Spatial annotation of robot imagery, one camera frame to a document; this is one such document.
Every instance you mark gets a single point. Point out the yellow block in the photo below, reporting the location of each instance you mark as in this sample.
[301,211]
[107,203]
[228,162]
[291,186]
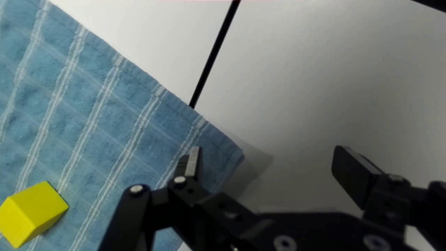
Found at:
[30,212]

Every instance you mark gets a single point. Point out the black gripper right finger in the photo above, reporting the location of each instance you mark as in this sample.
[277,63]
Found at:
[355,173]

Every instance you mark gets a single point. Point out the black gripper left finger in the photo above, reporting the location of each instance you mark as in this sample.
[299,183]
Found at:
[186,166]

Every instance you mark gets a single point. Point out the blue checkered towel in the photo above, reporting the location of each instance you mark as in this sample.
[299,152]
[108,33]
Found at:
[78,115]

